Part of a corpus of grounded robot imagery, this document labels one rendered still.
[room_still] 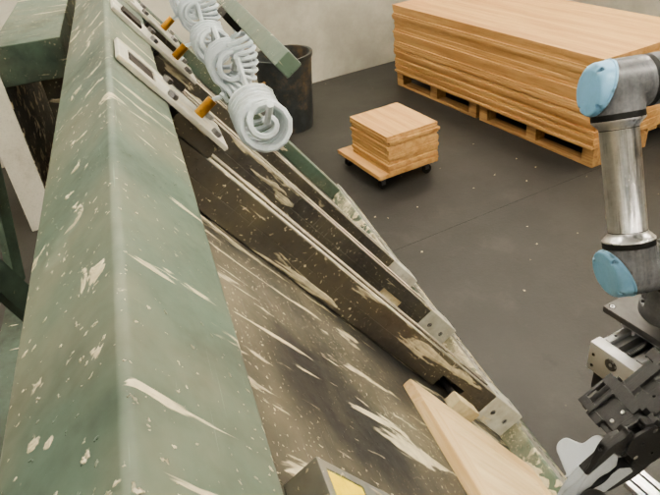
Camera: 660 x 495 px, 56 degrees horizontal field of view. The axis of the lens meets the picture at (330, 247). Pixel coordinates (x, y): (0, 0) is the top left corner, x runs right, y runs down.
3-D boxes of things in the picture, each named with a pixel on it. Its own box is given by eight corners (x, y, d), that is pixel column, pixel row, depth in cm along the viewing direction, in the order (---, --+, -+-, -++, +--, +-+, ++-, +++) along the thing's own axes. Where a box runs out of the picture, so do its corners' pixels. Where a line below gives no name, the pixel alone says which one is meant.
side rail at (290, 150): (321, 208, 255) (340, 190, 253) (95, 10, 193) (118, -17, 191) (315, 200, 262) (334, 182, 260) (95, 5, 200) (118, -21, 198)
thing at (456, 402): (469, 424, 129) (480, 414, 129) (449, 410, 125) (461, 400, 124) (463, 413, 132) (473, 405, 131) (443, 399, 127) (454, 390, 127)
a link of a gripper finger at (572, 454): (536, 469, 79) (593, 423, 77) (565, 509, 74) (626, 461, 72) (525, 461, 77) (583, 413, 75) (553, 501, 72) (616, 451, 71)
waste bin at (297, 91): (330, 126, 548) (323, 52, 512) (275, 142, 529) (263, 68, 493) (303, 109, 589) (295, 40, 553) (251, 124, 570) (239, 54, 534)
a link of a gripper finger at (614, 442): (587, 472, 74) (644, 426, 73) (597, 484, 73) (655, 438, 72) (572, 459, 72) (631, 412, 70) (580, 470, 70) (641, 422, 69)
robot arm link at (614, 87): (681, 294, 141) (663, 47, 131) (620, 306, 139) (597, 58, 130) (646, 283, 152) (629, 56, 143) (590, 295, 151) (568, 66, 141)
